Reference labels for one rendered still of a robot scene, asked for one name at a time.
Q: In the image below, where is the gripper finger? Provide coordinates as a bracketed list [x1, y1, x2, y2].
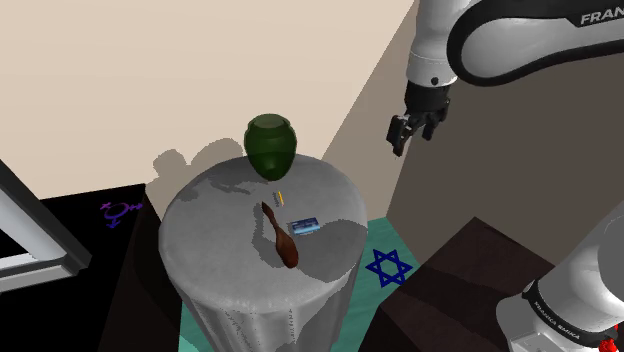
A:
[386, 113, 418, 158]
[421, 110, 450, 143]

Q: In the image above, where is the dark green vase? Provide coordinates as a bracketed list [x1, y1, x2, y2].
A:
[243, 113, 299, 182]

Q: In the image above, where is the small blue card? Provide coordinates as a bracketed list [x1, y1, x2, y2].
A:
[288, 216, 322, 237]

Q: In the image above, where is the brown wooden spoon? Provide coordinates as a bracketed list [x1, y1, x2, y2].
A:
[261, 201, 300, 270]

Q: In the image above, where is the dark robot stand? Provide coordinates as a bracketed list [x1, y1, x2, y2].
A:
[359, 216, 557, 352]

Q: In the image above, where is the round grey table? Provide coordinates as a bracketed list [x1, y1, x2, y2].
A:
[157, 153, 370, 352]

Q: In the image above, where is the grey window frame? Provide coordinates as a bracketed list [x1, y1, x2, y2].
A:
[0, 159, 93, 295]

